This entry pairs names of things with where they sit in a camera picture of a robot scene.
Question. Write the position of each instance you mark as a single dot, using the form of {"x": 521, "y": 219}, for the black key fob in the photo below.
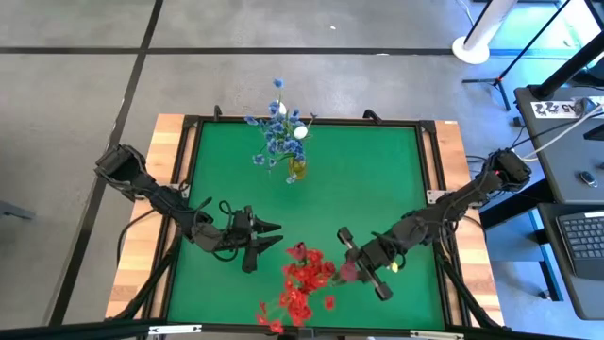
{"x": 587, "y": 179}

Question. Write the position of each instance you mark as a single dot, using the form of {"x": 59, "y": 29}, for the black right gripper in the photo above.
{"x": 377, "y": 257}

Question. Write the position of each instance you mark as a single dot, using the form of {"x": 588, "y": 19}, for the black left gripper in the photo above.
{"x": 247, "y": 236}

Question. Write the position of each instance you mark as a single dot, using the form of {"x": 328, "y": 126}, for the white paper label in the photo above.
{"x": 552, "y": 109}

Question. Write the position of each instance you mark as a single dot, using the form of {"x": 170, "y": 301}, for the white pole stand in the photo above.
{"x": 472, "y": 49}

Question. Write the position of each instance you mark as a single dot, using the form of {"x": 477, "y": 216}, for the large blue flower spray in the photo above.
{"x": 278, "y": 127}

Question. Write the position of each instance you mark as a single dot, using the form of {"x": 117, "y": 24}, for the green table mat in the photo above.
{"x": 354, "y": 189}

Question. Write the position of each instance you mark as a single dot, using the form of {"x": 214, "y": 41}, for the black laptop keyboard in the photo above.
{"x": 585, "y": 236}

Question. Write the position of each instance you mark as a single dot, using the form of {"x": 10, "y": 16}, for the yellow glass vase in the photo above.
{"x": 298, "y": 169}

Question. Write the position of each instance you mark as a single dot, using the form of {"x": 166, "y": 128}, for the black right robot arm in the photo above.
{"x": 453, "y": 208}

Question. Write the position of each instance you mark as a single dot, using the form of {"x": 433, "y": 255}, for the black power adapter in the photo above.
{"x": 518, "y": 121}

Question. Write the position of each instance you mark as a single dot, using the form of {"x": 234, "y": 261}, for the dark grey laptop desk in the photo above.
{"x": 590, "y": 302}

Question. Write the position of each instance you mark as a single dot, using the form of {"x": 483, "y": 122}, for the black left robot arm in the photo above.
{"x": 165, "y": 203}

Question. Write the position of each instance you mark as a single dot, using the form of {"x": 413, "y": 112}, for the grey furniture foot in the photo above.
{"x": 14, "y": 210}

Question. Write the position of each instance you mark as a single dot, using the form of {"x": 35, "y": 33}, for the red carnation spray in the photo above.
{"x": 313, "y": 271}
{"x": 297, "y": 307}

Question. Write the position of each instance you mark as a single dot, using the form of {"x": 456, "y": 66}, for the black tripod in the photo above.
{"x": 479, "y": 81}

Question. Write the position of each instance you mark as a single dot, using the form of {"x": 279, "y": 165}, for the black metal table frame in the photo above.
{"x": 330, "y": 119}

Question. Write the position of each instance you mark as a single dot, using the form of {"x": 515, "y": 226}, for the silver metal bracket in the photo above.
{"x": 174, "y": 329}
{"x": 436, "y": 335}

